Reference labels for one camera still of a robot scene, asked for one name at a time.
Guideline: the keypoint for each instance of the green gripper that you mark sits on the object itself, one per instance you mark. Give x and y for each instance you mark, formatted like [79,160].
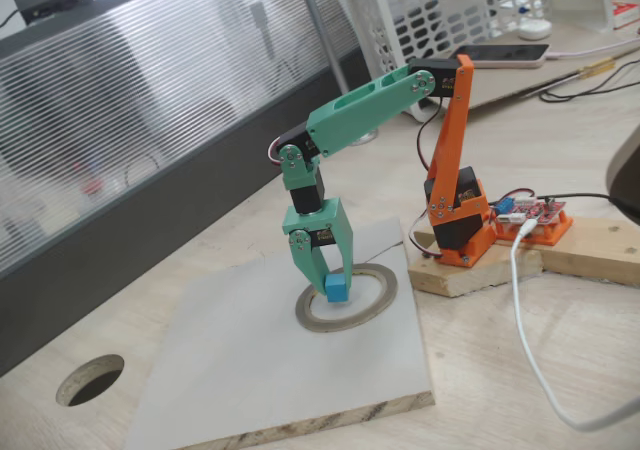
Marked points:
[316,221]

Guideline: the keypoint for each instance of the blue cube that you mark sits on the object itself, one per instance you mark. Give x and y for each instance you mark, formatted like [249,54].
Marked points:
[336,290]

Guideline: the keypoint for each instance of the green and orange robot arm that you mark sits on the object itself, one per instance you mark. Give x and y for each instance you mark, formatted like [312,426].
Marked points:
[360,115]

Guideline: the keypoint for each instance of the white laminated board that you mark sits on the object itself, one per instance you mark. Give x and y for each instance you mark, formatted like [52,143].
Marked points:
[200,385]

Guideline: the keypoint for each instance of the red controller circuit board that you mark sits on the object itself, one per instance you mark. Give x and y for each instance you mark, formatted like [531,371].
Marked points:
[540,212]

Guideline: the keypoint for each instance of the white plastic lattice basket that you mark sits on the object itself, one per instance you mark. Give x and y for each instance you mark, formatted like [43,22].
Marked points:
[390,30]

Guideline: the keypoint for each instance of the ribbed glass desk partition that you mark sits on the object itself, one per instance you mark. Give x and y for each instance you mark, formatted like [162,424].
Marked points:
[150,95]

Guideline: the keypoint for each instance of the brown cardboard sheet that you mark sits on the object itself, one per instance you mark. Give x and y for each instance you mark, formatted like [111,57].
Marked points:
[500,87]

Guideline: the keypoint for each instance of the smartphone with pink case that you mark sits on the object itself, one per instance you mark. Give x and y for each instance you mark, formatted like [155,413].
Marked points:
[505,55]

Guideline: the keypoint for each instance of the white earbuds case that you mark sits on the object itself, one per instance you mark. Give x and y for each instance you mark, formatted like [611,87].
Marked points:
[534,30]

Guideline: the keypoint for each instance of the grey rounded object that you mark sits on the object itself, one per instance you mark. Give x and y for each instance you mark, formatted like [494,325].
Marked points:
[627,170]

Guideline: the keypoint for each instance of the red and white box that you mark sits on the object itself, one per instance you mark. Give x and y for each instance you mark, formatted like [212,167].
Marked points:
[627,15]

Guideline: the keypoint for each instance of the wooden arm base mount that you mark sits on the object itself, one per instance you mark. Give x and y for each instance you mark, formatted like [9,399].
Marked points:
[475,280]

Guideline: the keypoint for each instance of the metal partition post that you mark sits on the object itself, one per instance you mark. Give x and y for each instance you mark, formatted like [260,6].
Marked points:
[327,45]

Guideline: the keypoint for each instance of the orange controller board mount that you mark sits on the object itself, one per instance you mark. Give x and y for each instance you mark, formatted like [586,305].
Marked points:
[555,235]

